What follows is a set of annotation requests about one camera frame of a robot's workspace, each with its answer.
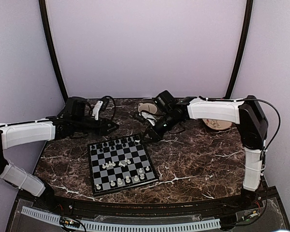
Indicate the right black frame post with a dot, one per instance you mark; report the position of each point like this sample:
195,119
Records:
241,48

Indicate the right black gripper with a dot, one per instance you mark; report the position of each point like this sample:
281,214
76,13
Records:
155,136

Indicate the black frame post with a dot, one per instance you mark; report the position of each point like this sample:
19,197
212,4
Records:
241,48
51,49

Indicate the black front rail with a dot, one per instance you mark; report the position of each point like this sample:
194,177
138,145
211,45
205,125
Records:
152,202

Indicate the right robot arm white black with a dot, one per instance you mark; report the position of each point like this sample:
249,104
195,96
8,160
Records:
245,113

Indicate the white slotted cable duct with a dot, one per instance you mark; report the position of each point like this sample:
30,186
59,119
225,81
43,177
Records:
118,224

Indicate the left black frame post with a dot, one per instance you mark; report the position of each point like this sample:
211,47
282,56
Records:
51,49

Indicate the white knight chess piece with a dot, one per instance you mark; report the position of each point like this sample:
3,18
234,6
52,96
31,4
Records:
112,184

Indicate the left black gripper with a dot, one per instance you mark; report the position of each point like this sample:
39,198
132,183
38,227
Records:
103,126

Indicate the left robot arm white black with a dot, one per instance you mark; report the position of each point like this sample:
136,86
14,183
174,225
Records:
20,144

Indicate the beige bowl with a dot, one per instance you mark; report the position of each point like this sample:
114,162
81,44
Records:
218,125

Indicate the black grey chessboard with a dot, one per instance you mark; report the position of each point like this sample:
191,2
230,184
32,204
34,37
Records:
117,158

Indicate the cream floral mug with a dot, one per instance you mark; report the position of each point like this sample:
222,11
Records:
147,108

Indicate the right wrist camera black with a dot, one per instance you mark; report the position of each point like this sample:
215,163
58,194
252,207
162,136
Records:
165,101

